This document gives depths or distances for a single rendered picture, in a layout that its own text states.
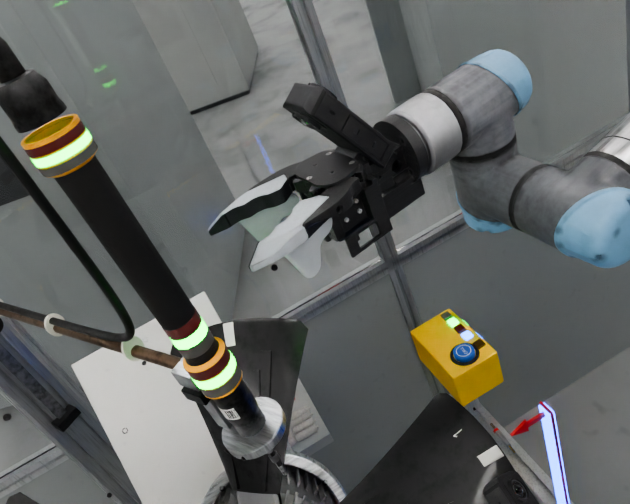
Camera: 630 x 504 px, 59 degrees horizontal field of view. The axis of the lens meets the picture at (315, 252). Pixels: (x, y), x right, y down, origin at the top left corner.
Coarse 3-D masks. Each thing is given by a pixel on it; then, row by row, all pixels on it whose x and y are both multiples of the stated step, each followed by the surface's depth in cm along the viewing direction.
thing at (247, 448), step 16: (176, 368) 57; (192, 384) 56; (192, 400) 57; (208, 400) 57; (272, 400) 61; (224, 416) 59; (272, 416) 59; (224, 432) 59; (272, 432) 57; (240, 448) 57; (256, 448) 56; (272, 448) 57
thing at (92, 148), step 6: (90, 144) 40; (96, 144) 41; (84, 150) 39; (90, 150) 40; (96, 150) 40; (78, 156) 39; (84, 156) 39; (90, 156) 40; (66, 162) 39; (72, 162) 39; (78, 162) 39; (48, 168) 39; (54, 168) 39; (60, 168) 39; (66, 168) 39; (72, 168) 39; (42, 174) 40; (48, 174) 39; (54, 174) 39
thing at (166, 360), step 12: (0, 312) 80; (12, 312) 79; (36, 324) 74; (72, 336) 69; (84, 336) 68; (108, 348) 65; (120, 348) 63; (132, 348) 62; (144, 348) 61; (144, 360) 61; (156, 360) 59; (168, 360) 58
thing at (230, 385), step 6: (240, 372) 54; (234, 378) 53; (228, 384) 53; (234, 384) 53; (204, 390) 53; (210, 390) 53; (216, 390) 53; (222, 390) 53; (228, 390) 53; (210, 396) 53; (216, 396) 53
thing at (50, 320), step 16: (0, 144) 45; (16, 160) 46; (16, 176) 46; (32, 192) 47; (48, 208) 48; (64, 224) 50; (64, 240) 50; (80, 256) 51; (96, 272) 53; (112, 288) 55; (0, 304) 79; (112, 304) 55; (48, 320) 71; (64, 320) 70; (128, 320) 57; (96, 336) 65; (112, 336) 63; (128, 336) 59; (128, 352) 62
